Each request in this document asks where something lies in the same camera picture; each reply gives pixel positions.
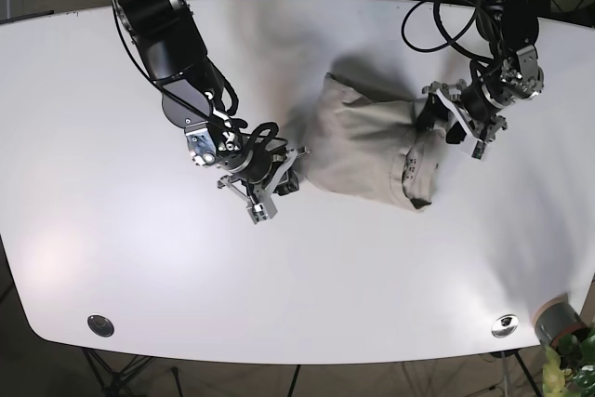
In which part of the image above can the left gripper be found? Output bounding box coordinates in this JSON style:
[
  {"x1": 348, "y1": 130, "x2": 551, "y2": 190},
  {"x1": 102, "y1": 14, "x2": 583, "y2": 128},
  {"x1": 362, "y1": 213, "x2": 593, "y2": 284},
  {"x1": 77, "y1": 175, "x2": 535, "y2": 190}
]
[{"x1": 415, "y1": 48, "x2": 544, "y2": 160}]

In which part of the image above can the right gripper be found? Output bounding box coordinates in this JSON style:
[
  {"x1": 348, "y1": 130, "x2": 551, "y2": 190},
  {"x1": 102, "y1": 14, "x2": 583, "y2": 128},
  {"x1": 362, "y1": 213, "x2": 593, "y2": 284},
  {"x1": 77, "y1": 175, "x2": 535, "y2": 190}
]
[{"x1": 184, "y1": 113, "x2": 310, "y2": 224}]

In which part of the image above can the beige T-shirt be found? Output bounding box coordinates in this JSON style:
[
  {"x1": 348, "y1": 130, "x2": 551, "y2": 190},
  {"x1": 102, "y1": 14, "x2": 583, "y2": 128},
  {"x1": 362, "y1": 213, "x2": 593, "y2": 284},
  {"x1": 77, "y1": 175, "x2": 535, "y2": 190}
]
[{"x1": 298, "y1": 73, "x2": 446, "y2": 212}]

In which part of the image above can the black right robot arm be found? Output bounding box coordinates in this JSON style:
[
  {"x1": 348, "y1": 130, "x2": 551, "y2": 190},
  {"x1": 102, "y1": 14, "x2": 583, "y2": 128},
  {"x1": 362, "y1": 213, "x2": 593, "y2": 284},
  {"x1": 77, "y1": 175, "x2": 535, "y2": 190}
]
[{"x1": 112, "y1": 0, "x2": 306, "y2": 223}]

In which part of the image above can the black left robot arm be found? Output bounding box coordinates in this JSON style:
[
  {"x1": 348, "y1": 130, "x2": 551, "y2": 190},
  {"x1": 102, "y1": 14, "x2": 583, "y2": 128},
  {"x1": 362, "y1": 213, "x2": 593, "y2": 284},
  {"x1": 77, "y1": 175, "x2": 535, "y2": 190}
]
[{"x1": 416, "y1": 0, "x2": 544, "y2": 160}]

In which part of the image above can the right silver table grommet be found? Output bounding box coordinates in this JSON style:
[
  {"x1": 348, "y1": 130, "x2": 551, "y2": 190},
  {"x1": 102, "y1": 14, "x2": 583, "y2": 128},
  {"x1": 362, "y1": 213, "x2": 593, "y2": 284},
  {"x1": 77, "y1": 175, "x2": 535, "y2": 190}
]
[{"x1": 491, "y1": 314, "x2": 519, "y2": 338}]

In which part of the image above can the silver table grommet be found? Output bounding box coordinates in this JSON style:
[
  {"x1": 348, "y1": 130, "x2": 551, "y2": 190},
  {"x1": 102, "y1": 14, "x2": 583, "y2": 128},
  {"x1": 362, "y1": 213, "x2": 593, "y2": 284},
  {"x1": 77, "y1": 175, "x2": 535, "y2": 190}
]
[
  {"x1": 87, "y1": 314, "x2": 114, "y2": 337},
  {"x1": 491, "y1": 314, "x2": 519, "y2": 338}
]

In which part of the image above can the left silver table grommet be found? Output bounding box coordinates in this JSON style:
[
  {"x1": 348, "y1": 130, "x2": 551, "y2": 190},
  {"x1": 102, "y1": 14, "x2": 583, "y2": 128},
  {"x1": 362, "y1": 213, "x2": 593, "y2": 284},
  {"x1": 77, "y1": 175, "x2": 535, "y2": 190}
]
[{"x1": 87, "y1": 314, "x2": 114, "y2": 337}]

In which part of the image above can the grey plant pot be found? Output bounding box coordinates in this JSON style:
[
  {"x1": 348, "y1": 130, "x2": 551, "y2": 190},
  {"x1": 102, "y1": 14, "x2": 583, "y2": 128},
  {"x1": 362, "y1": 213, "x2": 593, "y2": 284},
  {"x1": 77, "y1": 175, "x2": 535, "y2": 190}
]
[{"x1": 532, "y1": 295, "x2": 589, "y2": 348}]

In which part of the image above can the green potted plant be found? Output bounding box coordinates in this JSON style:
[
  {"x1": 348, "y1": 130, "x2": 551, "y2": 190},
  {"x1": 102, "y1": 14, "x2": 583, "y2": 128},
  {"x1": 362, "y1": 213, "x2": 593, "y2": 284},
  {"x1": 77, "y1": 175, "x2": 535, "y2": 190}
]
[{"x1": 542, "y1": 327, "x2": 594, "y2": 397}]

